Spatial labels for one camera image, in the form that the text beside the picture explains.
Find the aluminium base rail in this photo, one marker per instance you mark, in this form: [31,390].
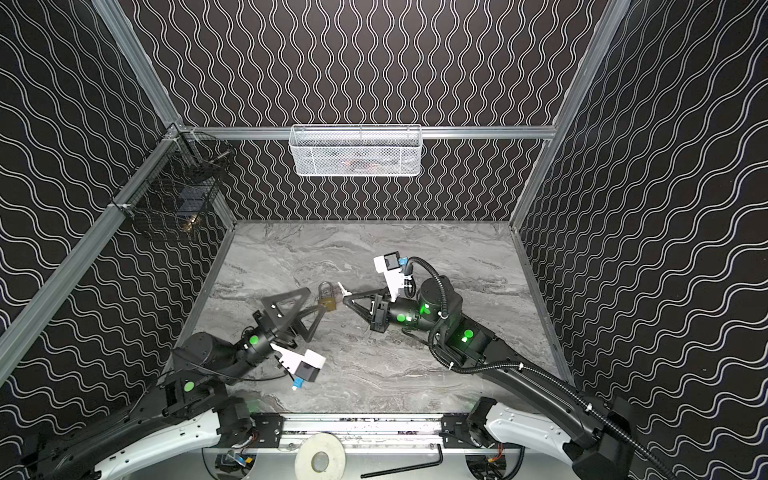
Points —
[482,428]

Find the black hex key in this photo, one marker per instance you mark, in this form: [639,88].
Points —
[408,468]

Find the brass padlock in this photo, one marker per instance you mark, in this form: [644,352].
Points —
[327,296]

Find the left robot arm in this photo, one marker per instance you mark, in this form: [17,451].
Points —
[190,407]

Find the black wire wall basket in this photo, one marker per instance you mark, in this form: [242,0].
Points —
[176,201]

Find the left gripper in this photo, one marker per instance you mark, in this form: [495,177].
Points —
[267,324]

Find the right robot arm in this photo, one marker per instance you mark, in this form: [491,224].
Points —
[599,442]

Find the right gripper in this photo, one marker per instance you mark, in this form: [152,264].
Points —
[381,309]

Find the white mesh wall basket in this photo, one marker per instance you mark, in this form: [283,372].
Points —
[356,150]

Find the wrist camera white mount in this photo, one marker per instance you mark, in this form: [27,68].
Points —
[304,368]
[391,266]

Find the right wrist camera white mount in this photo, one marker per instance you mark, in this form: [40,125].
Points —
[391,266]

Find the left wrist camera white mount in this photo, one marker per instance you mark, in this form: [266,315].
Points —
[304,368]

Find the white tape roll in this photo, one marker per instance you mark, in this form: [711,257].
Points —
[322,457]

